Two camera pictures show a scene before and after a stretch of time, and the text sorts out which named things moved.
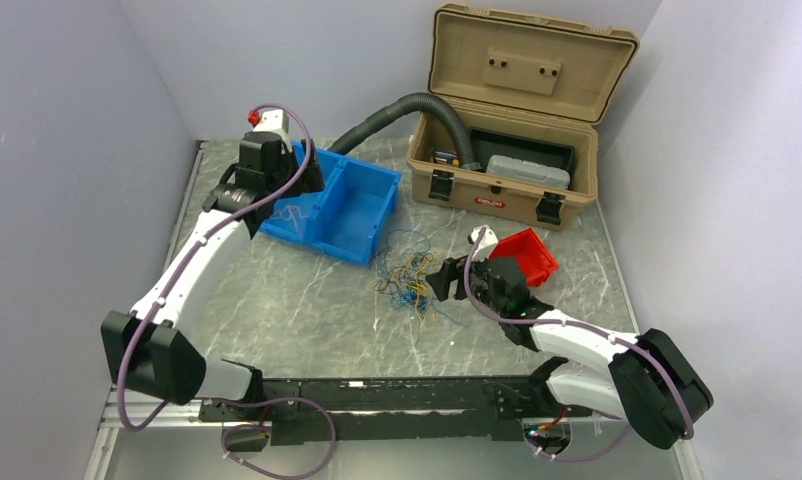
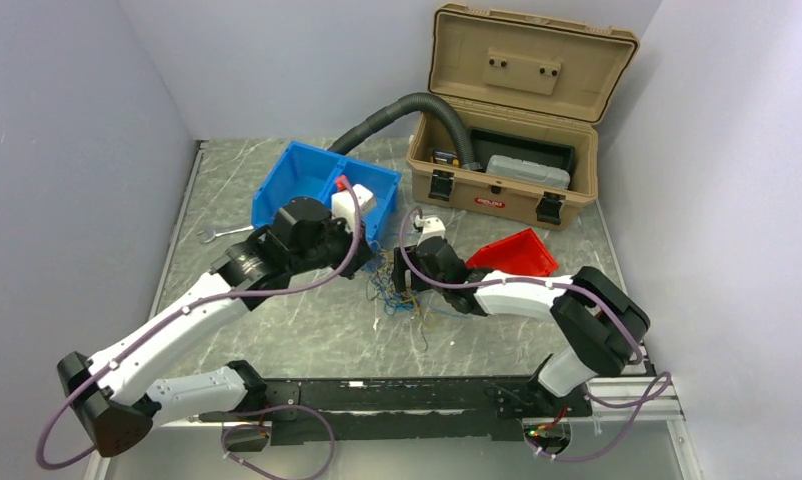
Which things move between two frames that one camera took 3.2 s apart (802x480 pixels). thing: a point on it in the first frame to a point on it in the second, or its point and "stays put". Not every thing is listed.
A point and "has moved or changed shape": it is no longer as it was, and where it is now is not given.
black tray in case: [487, 143] stays put
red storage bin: [538, 262] stays put
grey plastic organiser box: [528, 171] stays put
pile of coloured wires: [396, 277] has moved or changed shape
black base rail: [419, 408] stays put
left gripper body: [309, 180] to [345, 242]
